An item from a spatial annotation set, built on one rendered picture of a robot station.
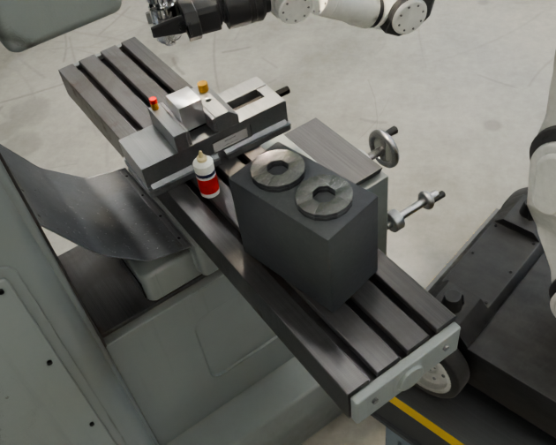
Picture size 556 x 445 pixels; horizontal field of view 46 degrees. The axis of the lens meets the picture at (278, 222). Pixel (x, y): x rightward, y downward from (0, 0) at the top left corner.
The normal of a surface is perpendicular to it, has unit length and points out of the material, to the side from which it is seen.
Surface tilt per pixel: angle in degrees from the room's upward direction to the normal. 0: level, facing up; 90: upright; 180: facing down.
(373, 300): 0
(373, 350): 0
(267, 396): 0
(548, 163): 90
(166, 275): 90
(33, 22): 90
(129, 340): 90
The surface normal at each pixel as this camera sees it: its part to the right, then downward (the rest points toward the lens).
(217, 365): 0.58, 0.55
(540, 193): -0.66, 0.59
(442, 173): -0.11, -0.68
